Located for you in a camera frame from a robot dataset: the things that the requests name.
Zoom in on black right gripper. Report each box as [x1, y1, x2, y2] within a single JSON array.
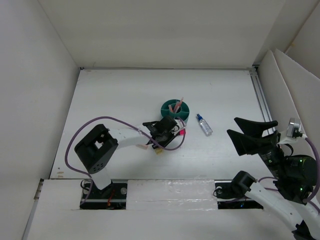
[[226, 116, 287, 179]]

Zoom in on red translucent pen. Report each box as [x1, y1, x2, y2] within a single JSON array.
[[176, 97, 184, 113]]

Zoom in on purple translucent pen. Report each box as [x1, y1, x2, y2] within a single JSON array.
[[173, 101, 179, 113]]

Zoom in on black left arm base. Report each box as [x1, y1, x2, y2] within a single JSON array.
[[79, 179, 128, 210]]

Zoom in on pink capped black highlighter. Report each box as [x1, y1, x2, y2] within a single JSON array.
[[178, 127, 186, 136]]

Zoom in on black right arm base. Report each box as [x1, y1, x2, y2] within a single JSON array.
[[212, 180, 264, 210]]

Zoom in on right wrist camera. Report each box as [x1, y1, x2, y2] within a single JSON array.
[[278, 118, 307, 145]]

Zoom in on clear blue-capped spray bottle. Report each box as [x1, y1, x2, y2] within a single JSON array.
[[196, 114, 213, 137]]

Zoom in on aluminium rail right side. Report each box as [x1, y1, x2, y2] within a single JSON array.
[[249, 64, 273, 122]]

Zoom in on white foam boards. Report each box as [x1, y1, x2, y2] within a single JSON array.
[[257, 49, 320, 149]]

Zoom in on pink white mini stapler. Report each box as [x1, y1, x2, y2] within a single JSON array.
[[136, 144, 148, 150]]

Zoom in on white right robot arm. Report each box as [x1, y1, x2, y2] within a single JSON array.
[[227, 117, 320, 240]]

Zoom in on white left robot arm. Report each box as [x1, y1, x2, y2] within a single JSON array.
[[74, 115, 185, 199]]

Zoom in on teal round divided organizer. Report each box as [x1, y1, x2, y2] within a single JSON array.
[[160, 99, 190, 123]]

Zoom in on yellow eraser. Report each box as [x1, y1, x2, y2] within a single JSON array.
[[154, 148, 163, 155]]

